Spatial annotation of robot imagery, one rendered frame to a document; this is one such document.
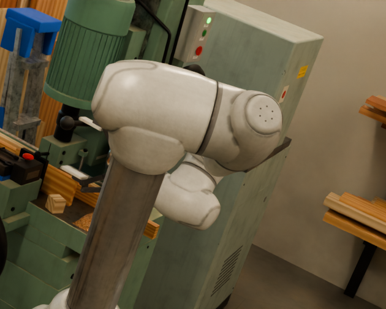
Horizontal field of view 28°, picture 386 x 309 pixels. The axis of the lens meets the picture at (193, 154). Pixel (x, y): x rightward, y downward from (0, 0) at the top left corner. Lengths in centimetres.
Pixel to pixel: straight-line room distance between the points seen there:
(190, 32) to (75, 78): 40
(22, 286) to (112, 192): 87
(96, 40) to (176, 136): 82
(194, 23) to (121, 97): 105
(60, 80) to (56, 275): 52
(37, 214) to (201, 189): 50
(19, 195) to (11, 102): 102
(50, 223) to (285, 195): 258
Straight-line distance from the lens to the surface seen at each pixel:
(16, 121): 309
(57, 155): 216
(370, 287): 452
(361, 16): 426
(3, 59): 363
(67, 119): 189
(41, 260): 213
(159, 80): 126
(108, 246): 143
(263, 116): 125
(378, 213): 395
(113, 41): 206
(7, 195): 202
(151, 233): 210
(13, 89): 302
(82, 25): 203
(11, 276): 220
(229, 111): 127
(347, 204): 394
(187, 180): 182
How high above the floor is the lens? 180
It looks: 18 degrees down
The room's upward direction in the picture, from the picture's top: 20 degrees clockwise
